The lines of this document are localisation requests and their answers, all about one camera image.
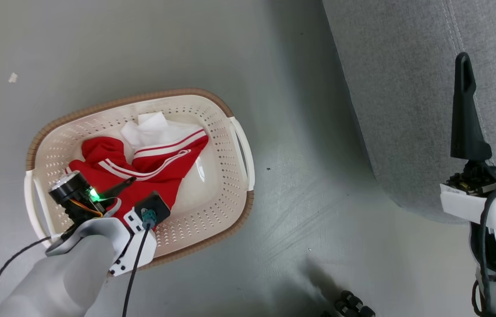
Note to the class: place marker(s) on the left gripper with black motor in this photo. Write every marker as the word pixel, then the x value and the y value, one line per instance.
pixel 74 198

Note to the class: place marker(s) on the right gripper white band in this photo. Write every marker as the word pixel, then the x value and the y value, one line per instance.
pixel 485 198

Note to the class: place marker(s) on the red jersey with white stripes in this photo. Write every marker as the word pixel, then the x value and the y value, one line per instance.
pixel 155 167

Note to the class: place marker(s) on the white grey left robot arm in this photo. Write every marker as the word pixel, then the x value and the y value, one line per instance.
pixel 67 277

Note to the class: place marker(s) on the grey fabric sofa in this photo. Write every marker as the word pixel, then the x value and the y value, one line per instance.
pixel 406 97

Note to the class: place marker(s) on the white cloth garment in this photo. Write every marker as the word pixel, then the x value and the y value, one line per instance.
pixel 151 130

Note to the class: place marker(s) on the cream perforated plastic laundry basket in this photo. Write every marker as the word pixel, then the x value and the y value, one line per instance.
pixel 217 145

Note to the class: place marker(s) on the small white paper scrap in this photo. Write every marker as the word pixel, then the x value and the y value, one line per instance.
pixel 12 78

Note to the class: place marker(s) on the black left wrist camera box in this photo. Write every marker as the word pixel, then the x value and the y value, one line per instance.
pixel 153 208

